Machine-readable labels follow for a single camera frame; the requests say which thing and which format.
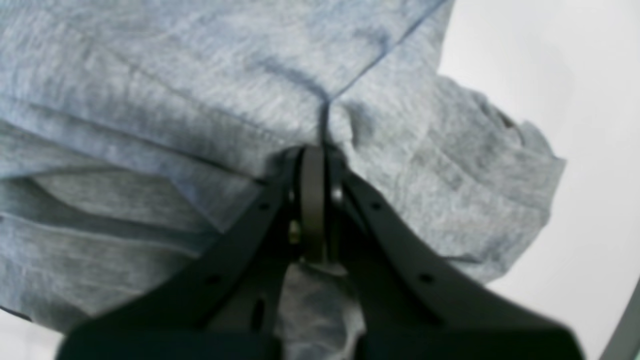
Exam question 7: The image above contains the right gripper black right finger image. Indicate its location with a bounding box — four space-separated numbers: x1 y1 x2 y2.
326 148 583 360

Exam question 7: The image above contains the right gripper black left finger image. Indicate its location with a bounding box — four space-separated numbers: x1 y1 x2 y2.
57 146 327 360

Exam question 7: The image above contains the grey T-shirt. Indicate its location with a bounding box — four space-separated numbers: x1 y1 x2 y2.
1 0 566 334

